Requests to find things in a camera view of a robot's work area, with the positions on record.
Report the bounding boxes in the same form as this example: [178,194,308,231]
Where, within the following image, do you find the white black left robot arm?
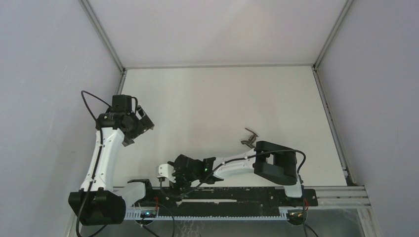
[68,94,155,226]

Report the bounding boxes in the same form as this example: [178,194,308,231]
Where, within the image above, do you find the metal water faucet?
[241,128,258,149]

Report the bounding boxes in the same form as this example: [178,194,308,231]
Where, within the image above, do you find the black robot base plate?
[127,187,318,214]

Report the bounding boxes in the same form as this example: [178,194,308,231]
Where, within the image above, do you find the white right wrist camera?
[156,163,176,183]

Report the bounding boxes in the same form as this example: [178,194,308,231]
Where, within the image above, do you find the white slotted cable duct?
[124,209,290,221]

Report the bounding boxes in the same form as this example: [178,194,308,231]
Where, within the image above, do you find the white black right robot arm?
[157,141,306,205]

